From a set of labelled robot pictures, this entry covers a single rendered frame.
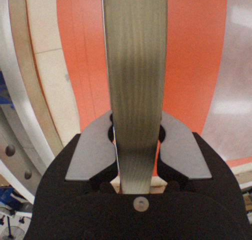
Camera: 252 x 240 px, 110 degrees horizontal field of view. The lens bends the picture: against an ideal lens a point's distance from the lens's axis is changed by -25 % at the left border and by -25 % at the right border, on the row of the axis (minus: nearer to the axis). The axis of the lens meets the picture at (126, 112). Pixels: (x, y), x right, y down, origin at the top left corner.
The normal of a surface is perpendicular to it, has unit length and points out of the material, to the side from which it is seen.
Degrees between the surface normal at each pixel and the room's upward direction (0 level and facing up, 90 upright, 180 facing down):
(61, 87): 0
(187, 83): 0
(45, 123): 90
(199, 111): 0
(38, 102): 90
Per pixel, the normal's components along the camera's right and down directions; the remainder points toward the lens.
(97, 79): -0.04, 0.47
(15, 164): 1.00, -0.01
